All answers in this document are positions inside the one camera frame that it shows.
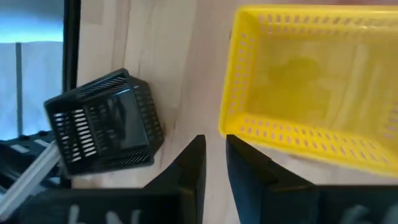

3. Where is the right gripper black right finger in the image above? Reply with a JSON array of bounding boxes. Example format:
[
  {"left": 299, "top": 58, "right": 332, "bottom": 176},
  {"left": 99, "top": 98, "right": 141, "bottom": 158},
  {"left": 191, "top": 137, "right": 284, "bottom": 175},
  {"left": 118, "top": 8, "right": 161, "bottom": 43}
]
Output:
[{"left": 226, "top": 134, "right": 398, "bottom": 224}]

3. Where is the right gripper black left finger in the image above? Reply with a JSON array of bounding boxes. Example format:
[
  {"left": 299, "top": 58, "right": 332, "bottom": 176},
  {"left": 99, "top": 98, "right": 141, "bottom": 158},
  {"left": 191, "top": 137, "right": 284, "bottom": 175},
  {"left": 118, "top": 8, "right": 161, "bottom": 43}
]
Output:
[{"left": 12, "top": 134, "right": 207, "bottom": 224}]

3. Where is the yellow plastic perforated basket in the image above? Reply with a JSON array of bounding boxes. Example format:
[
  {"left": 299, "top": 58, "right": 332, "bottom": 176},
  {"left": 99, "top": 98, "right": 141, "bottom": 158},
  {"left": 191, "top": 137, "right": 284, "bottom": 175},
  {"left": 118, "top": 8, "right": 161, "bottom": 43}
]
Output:
[{"left": 218, "top": 4, "right": 398, "bottom": 179}]

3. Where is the black plastic slotted basket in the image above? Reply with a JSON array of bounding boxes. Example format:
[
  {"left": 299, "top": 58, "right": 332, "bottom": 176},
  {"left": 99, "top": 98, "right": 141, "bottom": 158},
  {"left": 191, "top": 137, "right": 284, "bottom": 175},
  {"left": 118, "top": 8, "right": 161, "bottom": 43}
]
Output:
[{"left": 44, "top": 68, "right": 165, "bottom": 176}]

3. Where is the aluminium frame bracket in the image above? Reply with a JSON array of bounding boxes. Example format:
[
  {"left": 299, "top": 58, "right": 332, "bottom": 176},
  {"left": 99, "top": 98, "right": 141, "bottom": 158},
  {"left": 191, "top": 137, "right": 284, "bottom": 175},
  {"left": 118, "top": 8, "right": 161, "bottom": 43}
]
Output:
[{"left": 0, "top": 140, "right": 63, "bottom": 220}]

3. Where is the black frame rail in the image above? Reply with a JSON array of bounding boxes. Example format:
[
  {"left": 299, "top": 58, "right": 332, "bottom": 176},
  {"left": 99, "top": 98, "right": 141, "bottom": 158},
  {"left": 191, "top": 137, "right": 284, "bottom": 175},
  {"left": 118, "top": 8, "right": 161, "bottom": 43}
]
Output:
[{"left": 0, "top": 130, "right": 63, "bottom": 191}]

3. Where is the black frame crossbar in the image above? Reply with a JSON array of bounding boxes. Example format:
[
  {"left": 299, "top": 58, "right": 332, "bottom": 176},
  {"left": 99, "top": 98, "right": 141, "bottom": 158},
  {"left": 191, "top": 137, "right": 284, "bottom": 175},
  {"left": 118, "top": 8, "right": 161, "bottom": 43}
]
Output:
[{"left": 62, "top": 0, "right": 82, "bottom": 189}]

